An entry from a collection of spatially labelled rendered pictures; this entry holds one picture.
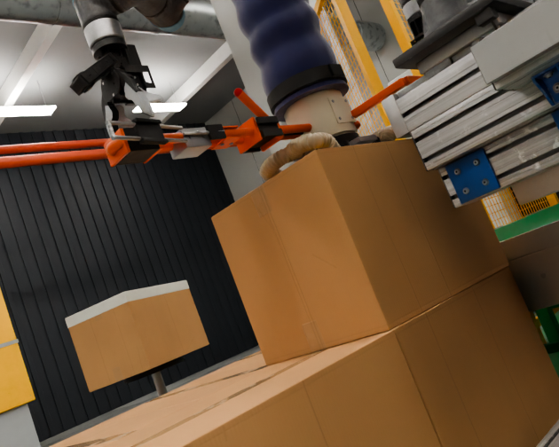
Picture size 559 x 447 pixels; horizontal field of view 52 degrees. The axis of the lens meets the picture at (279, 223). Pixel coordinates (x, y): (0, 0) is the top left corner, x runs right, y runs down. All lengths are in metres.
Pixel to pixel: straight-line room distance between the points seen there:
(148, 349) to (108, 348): 0.22
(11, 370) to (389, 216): 7.64
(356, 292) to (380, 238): 0.13
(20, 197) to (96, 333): 10.11
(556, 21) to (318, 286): 0.68
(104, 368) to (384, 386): 2.17
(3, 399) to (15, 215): 5.26
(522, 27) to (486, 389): 0.78
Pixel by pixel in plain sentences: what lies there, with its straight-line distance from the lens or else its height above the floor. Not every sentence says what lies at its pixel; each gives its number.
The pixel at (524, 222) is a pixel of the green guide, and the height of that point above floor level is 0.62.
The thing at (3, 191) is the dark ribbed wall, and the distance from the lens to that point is 13.00.
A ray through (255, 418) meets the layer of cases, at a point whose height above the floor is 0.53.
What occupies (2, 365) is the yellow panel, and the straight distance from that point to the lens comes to 8.60.
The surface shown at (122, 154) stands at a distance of 1.16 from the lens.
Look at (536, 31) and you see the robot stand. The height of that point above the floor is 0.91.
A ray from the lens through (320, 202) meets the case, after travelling 1.22.
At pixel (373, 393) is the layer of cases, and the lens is 1.09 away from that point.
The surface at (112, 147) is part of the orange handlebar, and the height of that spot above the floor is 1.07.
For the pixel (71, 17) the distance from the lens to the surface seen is 7.72.
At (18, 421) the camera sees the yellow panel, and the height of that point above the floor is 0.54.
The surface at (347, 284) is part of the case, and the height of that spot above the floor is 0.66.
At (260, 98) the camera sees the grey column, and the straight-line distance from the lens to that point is 3.17.
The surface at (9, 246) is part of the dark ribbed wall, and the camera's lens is 12.58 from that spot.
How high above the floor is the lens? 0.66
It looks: 8 degrees up
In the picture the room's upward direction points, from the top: 21 degrees counter-clockwise
